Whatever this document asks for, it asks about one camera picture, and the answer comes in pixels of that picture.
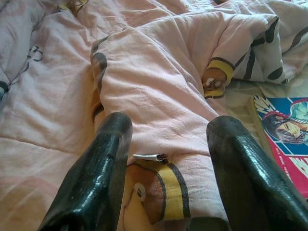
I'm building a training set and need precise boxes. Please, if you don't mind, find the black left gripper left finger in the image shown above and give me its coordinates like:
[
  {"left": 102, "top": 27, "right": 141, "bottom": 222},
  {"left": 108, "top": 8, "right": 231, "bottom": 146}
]
[{"left": 38, "top": 112, "right": 134, "bottom": 231}]

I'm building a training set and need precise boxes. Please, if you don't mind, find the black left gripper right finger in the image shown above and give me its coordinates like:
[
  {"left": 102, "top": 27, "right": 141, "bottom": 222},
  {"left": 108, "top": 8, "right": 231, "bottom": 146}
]
[{"left": 206, "top": 115, "right": 308, "bottom": 231}]

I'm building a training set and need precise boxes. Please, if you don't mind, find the colourful comic book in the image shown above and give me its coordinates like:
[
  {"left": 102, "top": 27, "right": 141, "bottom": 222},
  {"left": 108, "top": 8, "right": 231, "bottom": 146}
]
[{"left": 250, "top": 95, "right": 308, "bottom": 199}]

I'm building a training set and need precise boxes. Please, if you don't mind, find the pink cartoon print duvet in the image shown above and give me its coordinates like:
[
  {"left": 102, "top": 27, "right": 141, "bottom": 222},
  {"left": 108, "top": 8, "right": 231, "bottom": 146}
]
[{"left": 0, "top": 0, "right": 308, "bottom": 231}]

